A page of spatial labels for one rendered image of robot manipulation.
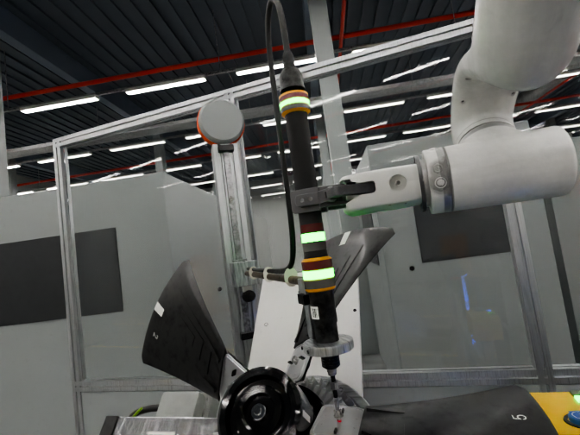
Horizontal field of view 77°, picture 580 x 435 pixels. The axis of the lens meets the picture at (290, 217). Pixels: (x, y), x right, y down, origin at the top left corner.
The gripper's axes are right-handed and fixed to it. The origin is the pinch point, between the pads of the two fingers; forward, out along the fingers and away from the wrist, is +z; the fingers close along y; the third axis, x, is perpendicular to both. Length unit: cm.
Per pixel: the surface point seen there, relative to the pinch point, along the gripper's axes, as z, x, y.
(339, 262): -0.6, -9.9, 13.9
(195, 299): 25.4, -13.2, 7.8
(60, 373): 213, -68, 135
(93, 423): 120, -67, 71
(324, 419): 1.9, -30.2, -0.3
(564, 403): -36, -42, 32
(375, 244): -7.5, -7.5, 11.6
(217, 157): 42, 26, 55
